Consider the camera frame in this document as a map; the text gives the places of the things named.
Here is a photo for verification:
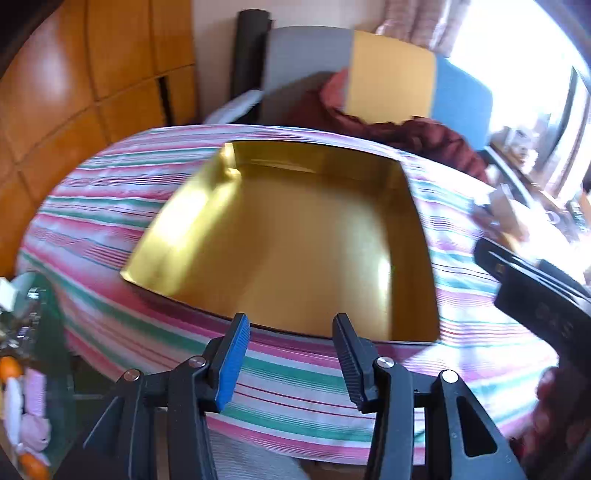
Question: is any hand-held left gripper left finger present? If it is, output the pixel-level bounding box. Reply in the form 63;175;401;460
69;313;252;480

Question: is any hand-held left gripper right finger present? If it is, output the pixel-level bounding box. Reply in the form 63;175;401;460
332;313;527;480

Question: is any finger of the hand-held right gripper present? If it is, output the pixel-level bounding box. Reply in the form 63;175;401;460
474;237;541;283
539;261;591;298

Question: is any gold tin box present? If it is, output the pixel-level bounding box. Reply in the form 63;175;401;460
121;141;441;344

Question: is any person's right hand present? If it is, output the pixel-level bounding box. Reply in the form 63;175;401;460
524;367;591;467

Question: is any maroon padded jacket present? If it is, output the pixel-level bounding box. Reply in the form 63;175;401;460
295;69;490;183

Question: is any green glass side table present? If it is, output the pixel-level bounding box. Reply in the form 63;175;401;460
0;272;77;480

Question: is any pink wrapped pack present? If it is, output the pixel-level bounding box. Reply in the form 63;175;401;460
23;369;51;450

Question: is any striped tablecloth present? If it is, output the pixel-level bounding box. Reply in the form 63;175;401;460
16;124;561;467

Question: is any grey yellow blue armchair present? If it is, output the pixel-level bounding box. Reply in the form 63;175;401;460
205;25;539;185

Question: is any orange fruit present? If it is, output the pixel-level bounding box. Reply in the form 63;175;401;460
21;455;49;478
0;356;23;381

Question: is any white soft pouch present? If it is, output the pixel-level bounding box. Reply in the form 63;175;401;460
2;376;24;439

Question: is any small white cube box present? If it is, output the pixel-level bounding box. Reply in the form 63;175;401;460
0;277;19;308

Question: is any pink patterned curtain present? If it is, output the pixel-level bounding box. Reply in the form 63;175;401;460
374;0;467;54

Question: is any black rolled mat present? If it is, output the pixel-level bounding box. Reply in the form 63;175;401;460
231;9;271;123

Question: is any wooden wardrobe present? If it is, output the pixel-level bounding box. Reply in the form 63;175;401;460
0;0;199;278

